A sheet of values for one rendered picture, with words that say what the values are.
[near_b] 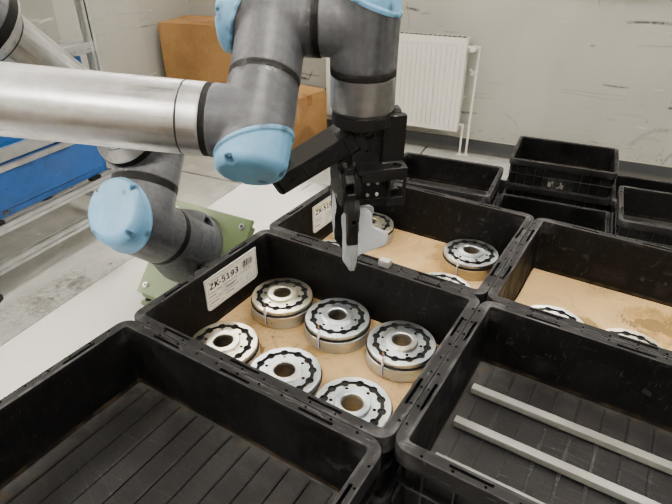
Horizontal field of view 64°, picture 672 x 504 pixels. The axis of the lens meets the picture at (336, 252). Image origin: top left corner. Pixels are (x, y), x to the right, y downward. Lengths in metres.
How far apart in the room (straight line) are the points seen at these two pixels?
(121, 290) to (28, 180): 1.51
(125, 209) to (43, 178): 1.84
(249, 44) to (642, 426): 0.67
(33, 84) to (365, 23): 0.33
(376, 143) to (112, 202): 0.49
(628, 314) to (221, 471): 0.70
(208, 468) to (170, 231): 0.44
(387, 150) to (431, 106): 3.23
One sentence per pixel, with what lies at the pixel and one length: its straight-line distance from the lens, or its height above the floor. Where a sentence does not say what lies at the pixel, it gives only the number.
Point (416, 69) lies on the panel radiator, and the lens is 3.86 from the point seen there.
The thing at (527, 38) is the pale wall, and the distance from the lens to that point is 3.79.
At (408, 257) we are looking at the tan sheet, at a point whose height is 0.83.
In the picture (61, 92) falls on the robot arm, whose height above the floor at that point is 1.25.
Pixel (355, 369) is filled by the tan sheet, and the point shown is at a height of 0.83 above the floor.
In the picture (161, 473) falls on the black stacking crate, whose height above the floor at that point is 0.83.
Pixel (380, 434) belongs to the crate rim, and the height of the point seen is 0.93.
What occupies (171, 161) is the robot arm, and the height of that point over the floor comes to 1.03.
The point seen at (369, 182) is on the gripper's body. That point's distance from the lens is 0.65.
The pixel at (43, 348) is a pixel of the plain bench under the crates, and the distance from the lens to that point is 1.17.
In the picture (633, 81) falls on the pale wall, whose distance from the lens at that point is 3.82.
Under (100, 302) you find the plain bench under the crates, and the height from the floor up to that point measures 0.70.
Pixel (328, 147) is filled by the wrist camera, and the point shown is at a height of 1.16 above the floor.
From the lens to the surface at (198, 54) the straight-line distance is 4.25.
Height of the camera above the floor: 1.38
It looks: 31 degrees down
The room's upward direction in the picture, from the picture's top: straight up
